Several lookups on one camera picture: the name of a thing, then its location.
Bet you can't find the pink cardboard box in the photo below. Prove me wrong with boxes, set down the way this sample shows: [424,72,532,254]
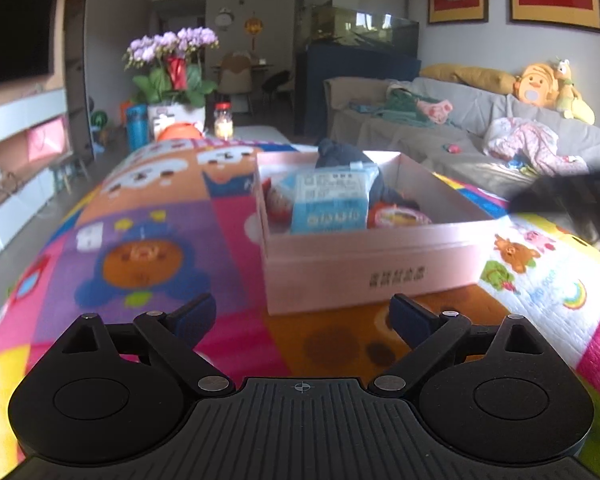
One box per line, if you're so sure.
[253,151,510,315]

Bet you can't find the pink yellow cup toy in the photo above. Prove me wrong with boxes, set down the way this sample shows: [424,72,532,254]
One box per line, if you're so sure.
[367,202,431,229]

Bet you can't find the red doll figure toy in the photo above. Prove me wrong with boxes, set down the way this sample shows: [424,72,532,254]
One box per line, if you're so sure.
[263,174,296,224]

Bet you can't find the blue wet wipes pack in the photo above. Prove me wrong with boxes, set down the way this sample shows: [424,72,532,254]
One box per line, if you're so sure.
[290,162,379,235]

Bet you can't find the black plush toy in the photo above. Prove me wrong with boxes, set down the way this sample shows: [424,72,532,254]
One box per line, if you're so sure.
[315,139,419,210]

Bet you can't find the pink white clothes pile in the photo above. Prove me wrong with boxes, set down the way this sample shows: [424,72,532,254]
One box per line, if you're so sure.
[482,117,588,177]

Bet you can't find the colourful cartoon play mat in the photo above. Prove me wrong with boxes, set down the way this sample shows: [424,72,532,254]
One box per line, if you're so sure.
[0,140,600,478]

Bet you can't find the yellow duck plush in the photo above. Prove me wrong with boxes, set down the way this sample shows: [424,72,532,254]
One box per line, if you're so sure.
[514,63,559,110]

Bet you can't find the mustard yellow pillow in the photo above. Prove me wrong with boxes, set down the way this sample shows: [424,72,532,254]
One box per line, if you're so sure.
[419,63,517,96]

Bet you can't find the grey sofa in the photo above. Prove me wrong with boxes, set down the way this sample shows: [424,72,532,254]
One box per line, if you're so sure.
[325,77,600,197]

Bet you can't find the green clothes on sofa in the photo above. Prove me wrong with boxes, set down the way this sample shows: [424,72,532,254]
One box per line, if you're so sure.
[349,88,453,128]

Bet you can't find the red lid glass jar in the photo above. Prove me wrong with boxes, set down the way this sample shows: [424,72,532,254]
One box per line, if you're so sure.
[214,102,234,141]

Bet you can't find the blue water bottle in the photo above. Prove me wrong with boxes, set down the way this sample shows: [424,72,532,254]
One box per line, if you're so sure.
[125,104,149,152]

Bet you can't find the white tv cabinet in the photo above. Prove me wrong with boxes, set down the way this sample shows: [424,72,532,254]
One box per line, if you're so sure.
[0,88,70,253]

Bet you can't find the purple orchid flower pot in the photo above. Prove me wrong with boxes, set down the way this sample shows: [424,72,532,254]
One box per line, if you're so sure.
[123,27,219,139]

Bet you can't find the dining chair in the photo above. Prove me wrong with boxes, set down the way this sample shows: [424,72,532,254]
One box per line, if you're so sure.
[218,53,253,114]

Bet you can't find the glass fish tank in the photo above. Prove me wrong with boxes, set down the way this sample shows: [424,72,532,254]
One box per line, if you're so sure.
[294,0,419,58]

